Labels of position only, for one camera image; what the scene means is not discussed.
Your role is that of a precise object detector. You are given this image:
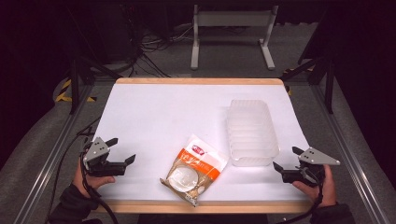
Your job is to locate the person's right hand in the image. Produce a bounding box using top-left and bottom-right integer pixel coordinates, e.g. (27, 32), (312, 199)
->
(292, 163), (338, 208)

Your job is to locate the white metal stand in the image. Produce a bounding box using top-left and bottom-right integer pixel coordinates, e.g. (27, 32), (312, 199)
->
(190, 4), (279, 71)

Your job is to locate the black metal stand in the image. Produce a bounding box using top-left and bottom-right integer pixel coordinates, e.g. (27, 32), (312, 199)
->
(66, 55), (123, 116)
(279, 55), (336, 115)

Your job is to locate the person's left hand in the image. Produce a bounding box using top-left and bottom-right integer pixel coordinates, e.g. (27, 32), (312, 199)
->
(73, 160), (117, 199)

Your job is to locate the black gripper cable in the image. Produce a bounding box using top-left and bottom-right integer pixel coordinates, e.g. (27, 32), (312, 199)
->
(78, 150), (120, 224)
(275, 167), (327, 224)

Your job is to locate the yellow and black floor tape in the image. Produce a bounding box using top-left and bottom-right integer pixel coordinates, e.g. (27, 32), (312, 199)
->
(55, 78), (97, 104)

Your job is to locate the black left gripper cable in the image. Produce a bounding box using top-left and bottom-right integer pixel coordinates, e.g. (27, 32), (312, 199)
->
(78, 150), (120, 224)

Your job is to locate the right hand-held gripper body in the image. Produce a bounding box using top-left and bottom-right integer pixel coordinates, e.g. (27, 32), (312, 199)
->
(281, 147), (341, 189)

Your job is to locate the thin black cable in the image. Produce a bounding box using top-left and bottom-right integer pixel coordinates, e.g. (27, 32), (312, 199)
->
(45, 116), (103, 224)

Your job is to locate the orange and white snack bag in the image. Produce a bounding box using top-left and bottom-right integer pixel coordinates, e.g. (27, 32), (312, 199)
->
(159, 133), (230, 208)

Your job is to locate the bundle of floor cables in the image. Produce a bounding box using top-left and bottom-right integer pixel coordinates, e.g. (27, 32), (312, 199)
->
(124, 24), (194, 78)

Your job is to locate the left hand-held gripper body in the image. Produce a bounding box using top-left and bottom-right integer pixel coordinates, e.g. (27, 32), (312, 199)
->
(79, 136), (128, 178)

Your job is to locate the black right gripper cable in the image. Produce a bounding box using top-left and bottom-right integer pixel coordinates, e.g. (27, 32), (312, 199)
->
(275, 167), (327, 224)

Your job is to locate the clear plastic container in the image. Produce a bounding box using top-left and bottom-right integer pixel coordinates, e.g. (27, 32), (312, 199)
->
(226, 98), (280, 167)

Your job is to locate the aluminium frame rail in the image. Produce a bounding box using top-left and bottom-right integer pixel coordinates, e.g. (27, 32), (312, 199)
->
(311, 84), (389, 224)
(12, 83), (96, 224)

